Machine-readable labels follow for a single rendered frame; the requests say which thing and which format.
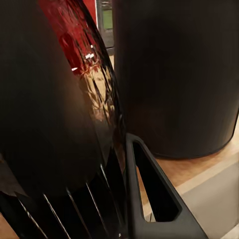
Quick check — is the electric kettle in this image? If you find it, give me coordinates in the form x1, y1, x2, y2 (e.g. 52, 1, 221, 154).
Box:
0, 0, 128, 239

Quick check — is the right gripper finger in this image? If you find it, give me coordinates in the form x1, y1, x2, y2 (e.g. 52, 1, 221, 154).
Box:
124, 133, 209, 239

